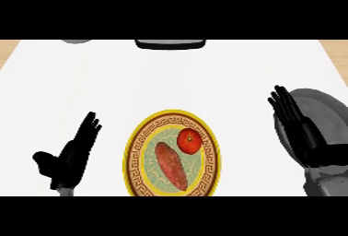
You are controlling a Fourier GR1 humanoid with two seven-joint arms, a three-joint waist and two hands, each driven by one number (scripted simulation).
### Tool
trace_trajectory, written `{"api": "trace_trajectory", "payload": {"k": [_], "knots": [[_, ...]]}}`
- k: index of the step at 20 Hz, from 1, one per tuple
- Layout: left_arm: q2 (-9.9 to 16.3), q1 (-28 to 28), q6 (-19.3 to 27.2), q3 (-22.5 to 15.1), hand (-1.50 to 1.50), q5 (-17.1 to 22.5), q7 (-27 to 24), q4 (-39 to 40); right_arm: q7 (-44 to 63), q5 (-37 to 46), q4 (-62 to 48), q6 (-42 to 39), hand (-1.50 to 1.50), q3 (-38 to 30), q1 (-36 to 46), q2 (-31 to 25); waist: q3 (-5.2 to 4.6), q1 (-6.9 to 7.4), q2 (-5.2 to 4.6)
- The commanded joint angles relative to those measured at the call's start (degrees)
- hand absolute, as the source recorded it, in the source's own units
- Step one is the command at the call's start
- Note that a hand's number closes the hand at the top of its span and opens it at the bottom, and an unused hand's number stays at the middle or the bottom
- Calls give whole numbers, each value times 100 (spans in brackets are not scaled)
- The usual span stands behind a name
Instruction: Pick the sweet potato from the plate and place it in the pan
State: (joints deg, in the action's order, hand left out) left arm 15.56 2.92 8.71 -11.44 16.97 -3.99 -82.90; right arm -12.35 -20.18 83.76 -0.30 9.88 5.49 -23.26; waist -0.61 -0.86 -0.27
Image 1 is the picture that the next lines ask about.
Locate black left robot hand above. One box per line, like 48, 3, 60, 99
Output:
30, 111, 103, 191

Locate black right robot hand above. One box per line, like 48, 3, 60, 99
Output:
266, 85, 348, 169

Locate yellow patterned plate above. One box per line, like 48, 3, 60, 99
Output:
120, 109, 222, 197

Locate sweet potato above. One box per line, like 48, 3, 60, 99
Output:
153, 141, 190, 192

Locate red tomato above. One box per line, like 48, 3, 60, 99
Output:
175, 127, 203, 156

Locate dark grey appliance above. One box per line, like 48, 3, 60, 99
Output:
132, 39, 207, 51

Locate grey round object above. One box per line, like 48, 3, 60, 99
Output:
60, 39, 92, 45

